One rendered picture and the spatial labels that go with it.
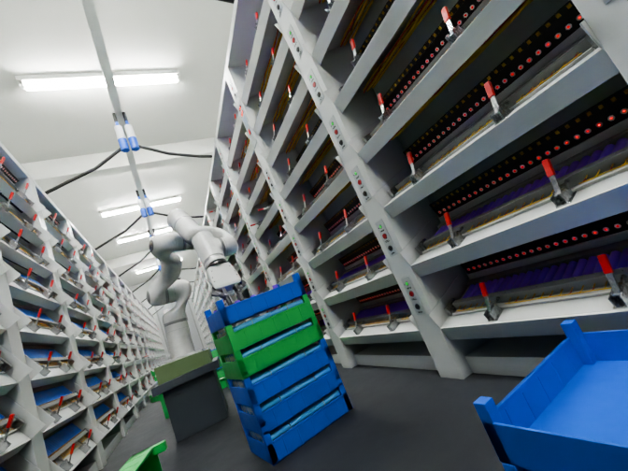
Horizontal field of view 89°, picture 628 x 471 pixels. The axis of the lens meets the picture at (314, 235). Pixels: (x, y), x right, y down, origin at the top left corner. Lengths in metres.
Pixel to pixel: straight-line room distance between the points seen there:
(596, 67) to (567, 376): 0.50
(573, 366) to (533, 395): 0.13
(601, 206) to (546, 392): 0.32
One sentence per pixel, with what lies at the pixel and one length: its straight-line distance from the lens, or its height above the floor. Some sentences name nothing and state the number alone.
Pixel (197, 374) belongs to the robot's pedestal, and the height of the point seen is 0.25.
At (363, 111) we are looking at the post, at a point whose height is 0.90.
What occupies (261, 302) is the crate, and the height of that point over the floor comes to 0.43.
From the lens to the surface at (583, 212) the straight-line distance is 0.74.
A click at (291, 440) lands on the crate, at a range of 1.09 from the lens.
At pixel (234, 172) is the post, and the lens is 2.53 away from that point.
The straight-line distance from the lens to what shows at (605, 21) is 0.71.
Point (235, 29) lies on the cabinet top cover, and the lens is 1.98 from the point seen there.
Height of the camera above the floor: 0.38
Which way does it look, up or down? 10 degrees up
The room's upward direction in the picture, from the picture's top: 23 degrees counter-clockwise
